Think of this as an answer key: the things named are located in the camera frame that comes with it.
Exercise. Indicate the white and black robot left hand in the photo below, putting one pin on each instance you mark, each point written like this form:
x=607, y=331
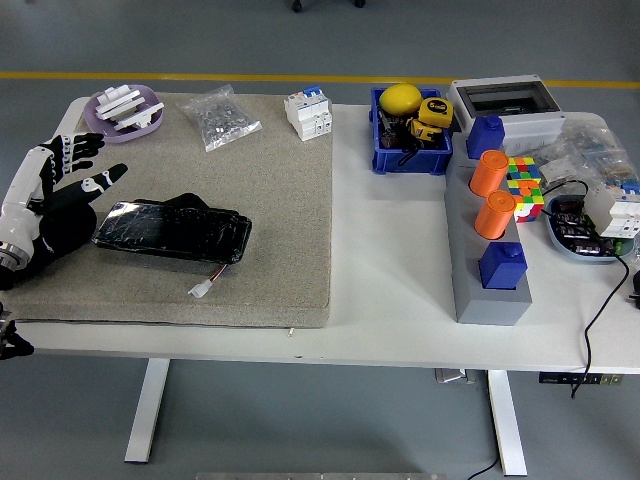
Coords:
x=20, y=200

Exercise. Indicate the grey box under desk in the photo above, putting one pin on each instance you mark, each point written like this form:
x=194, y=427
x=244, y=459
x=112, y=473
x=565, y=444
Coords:
x=452, y=376

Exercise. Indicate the black desk control panel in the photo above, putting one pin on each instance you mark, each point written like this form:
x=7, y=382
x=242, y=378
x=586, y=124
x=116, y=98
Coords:
x=580, y=378

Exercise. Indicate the purple plastic bowl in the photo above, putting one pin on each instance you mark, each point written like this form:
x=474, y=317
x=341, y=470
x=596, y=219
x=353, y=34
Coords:
x=100, y=131

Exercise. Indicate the white flat plastic strips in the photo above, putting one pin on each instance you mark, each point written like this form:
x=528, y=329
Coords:
x=117, y=100

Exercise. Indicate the clear bag of screws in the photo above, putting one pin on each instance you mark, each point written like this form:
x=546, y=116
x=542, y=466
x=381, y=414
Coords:
x=220, y=117

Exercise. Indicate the grey-brown mat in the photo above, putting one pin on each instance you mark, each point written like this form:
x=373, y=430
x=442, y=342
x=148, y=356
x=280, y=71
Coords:
x=250, y=175

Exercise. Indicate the white table leg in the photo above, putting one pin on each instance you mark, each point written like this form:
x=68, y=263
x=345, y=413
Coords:
x=507, y=425
x=145, y=410

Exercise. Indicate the white circuit breaker with orange mark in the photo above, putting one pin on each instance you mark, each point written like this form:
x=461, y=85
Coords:
x=307, y=112

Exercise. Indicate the blue plastic bin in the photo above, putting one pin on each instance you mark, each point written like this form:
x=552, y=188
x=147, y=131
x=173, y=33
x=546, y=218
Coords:
x=410, y=162

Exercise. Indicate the yellow lemon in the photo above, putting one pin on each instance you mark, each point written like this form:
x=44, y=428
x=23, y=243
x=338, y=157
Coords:
x=400, y=99

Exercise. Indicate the yellow and black small tool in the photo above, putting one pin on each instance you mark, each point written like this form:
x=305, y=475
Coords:
x=424, y=131

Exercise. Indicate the yellow round tape measure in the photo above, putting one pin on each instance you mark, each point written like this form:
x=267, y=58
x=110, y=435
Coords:
x=436, y=111

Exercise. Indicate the orange cylinder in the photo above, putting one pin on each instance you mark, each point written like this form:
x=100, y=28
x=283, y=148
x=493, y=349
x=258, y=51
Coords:
x=492, y=217
x=487, y=175

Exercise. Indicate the blue block with knob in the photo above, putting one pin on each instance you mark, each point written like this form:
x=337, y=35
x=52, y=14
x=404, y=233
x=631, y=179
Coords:
x=485, y=136
x=500, y=267

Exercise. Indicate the grey shape sorter base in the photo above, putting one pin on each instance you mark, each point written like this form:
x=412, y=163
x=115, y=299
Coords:
x=492, y=307

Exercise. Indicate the colourful puzzle cube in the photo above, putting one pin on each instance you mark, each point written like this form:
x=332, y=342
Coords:
x=527, y=192

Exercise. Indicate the white electrical distribution box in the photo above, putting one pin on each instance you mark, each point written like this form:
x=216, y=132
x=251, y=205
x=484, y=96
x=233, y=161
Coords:
x=525, y=122

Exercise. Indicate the light blue tray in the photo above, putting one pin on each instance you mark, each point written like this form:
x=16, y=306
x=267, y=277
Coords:
x=560, y=242

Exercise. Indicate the dark electronic components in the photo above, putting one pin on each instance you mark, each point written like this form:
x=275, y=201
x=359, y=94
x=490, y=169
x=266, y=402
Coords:
x=575, y=225

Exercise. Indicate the clear bag of small parts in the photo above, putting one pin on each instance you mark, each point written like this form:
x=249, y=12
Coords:
x=595, y=150

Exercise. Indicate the white circuit breaker with blue switches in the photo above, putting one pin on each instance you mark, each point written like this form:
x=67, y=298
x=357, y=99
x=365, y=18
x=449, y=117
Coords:
x=617, y=210

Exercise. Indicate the black plug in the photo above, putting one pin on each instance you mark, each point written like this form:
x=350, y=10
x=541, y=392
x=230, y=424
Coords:
x=636, y=285

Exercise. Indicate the white plastic clip bracket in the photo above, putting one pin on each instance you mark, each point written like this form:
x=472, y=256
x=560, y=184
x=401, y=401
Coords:
x=142, y=114

